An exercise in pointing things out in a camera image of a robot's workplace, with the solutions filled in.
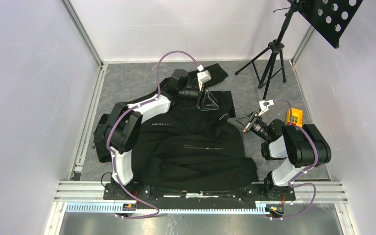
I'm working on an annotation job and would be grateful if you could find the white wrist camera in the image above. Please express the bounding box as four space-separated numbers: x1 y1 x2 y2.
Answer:
197 65 212 90
258 99 274 116

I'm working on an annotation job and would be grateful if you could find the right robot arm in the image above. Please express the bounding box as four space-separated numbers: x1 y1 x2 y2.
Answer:
228 112 331 200

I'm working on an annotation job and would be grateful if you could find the yellow red toy block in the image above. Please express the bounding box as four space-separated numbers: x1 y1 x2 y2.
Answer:
286 108 304 127

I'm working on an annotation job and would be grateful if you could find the black tripod stand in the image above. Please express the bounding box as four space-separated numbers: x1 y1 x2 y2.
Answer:
235 0 305 100

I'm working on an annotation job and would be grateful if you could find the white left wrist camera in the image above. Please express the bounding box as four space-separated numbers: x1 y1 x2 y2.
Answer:
197 65 212 90

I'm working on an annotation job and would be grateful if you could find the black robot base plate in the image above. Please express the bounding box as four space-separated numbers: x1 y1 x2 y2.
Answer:
102 182 296 212

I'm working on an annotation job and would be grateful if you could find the purple cable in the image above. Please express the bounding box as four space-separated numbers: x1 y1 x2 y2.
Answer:
106 50 205 220
274 99 320 220

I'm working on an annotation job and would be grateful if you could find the black perforated stand plate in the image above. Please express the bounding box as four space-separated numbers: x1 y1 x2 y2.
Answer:
289 0 363 49

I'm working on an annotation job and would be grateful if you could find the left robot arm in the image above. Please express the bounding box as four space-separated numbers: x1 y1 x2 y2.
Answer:
104 66 219 200

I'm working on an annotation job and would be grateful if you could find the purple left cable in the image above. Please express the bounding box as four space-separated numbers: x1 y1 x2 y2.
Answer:
106 50 205 220

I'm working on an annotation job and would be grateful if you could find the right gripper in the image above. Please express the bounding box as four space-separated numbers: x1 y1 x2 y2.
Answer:
228 110 270 141

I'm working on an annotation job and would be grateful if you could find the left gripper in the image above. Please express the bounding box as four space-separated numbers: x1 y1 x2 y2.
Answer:
179 81 219 112

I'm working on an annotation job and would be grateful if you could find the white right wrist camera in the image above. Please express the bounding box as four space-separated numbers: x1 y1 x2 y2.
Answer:
258 99 274 116

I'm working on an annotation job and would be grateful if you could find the white slotted cable duct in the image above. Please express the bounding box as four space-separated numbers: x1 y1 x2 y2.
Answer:
64 202 284 215

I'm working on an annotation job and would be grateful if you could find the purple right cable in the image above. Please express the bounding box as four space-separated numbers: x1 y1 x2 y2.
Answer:
274 99 320 220

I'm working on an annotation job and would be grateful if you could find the black zip jacket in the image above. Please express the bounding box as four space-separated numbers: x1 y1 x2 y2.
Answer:
94 64 259 191

